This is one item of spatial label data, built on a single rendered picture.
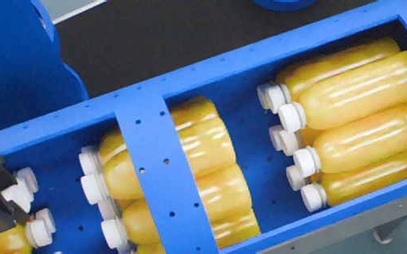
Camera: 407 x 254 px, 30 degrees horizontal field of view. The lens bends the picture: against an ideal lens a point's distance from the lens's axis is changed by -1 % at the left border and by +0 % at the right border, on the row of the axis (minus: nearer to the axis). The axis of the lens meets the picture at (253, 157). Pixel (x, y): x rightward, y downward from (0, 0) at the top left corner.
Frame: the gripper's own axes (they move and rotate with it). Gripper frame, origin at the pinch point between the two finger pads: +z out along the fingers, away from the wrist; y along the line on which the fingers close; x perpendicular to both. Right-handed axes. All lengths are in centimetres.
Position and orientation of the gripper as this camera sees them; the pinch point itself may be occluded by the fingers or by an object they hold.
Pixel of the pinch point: (4, 196)
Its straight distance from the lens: 94.7
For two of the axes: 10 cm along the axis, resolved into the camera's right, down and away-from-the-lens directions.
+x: -9.3, 3.4, -1.4
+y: -3.6, -9.0, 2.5
